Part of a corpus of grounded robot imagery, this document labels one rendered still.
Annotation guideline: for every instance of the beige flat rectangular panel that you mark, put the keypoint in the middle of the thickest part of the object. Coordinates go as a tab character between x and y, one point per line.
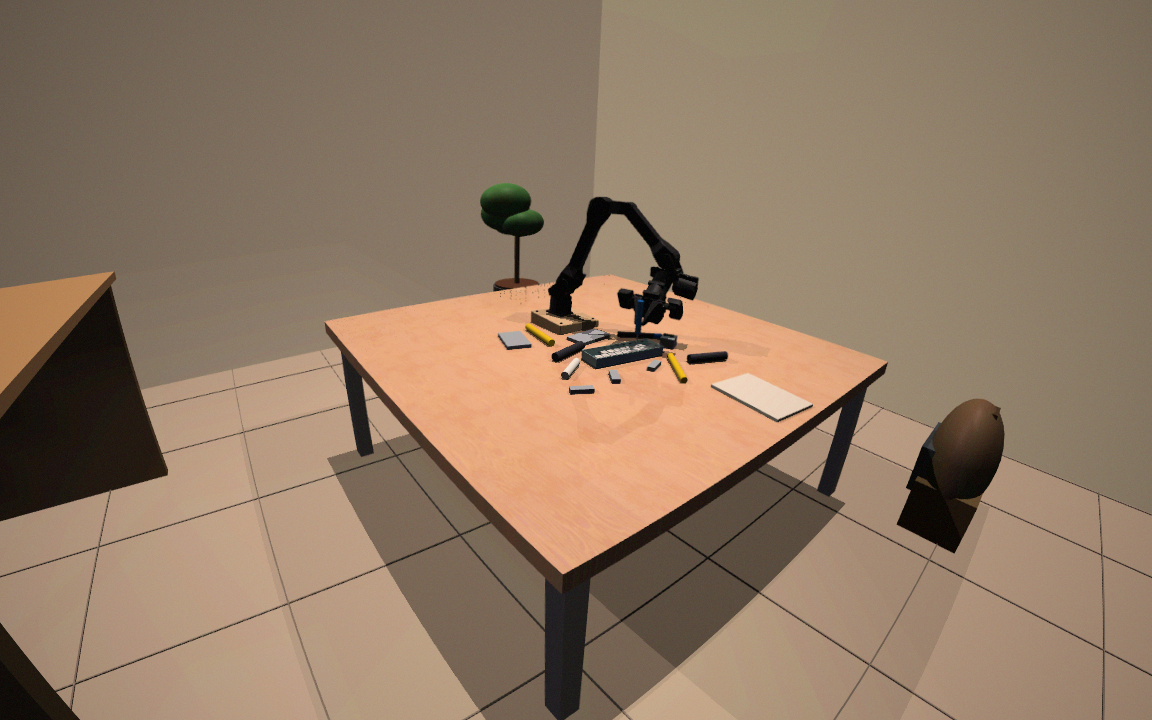
761	396

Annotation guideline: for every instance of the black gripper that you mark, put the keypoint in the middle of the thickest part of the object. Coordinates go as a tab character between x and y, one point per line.
653	298

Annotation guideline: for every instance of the keyboard with white letter keys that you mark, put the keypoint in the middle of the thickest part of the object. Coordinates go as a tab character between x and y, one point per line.
620	353

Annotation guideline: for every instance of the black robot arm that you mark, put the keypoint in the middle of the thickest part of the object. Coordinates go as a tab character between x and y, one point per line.
665	255

